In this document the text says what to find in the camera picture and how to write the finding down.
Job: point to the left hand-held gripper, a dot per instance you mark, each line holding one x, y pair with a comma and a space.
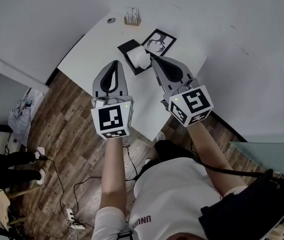
111, 119

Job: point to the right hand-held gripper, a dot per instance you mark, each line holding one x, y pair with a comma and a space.
189, 104

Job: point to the white cloth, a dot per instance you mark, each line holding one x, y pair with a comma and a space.
138, 56

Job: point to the person's left forearm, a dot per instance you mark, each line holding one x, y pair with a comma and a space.
114, 171

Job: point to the person's right forearm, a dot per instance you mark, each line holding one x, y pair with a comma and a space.
212, 156

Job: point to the black box tray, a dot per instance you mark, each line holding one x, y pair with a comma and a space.
138, 71

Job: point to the black framed antler picture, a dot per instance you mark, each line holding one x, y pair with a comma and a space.
159, 42

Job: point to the black square box lid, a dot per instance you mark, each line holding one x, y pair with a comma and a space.
128, 46

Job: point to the person's white shoe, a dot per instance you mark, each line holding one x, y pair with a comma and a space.
41, 154
41, 176
160, 136

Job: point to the round metal table grommet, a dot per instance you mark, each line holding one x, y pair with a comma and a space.
111, 20

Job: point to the wooden holder with white cards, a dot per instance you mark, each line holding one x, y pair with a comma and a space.
132, 17

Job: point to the person's black trousers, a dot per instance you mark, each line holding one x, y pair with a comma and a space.
174, 150

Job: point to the clear plastic bag with items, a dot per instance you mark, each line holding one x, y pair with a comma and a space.
22, 116

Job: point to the glass panel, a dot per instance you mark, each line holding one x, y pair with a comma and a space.
262, 156

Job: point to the person's white shirt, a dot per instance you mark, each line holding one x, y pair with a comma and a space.
171, 196

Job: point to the white power strip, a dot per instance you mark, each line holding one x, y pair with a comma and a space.
71, 217

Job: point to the black waist bag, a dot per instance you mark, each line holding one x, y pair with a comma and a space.
247, 209

